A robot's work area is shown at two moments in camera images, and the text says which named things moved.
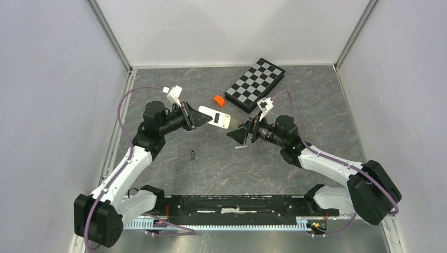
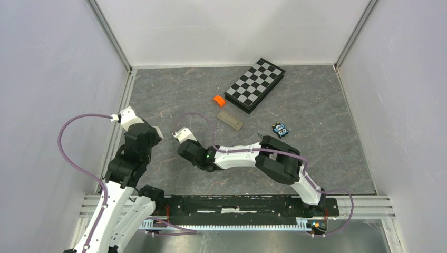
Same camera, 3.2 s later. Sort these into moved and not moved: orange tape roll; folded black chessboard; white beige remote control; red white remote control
Moved: red white remote control
Not moved: folded black chessboard; orange tape roll; white beige remote control
